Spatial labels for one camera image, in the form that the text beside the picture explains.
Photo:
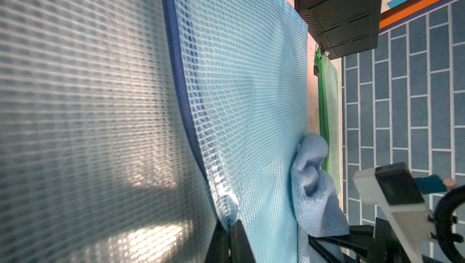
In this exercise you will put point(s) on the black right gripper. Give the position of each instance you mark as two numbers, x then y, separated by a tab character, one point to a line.
375	243

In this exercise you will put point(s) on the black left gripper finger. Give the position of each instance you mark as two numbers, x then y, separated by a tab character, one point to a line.
229	247

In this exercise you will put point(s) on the light blue cleaning cloth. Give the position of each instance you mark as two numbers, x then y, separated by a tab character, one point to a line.
315	201

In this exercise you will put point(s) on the clear grey document bag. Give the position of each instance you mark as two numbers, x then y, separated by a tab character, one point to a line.
95	164

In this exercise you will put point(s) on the green mesh document bag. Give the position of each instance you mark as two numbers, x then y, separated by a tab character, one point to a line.
329	114

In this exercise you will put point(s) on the black mesh file holder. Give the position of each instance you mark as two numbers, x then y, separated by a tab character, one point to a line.
342	27

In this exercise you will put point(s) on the orange book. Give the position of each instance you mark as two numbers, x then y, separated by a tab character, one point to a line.
407	10

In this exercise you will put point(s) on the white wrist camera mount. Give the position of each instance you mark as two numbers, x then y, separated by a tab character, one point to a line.
398	194

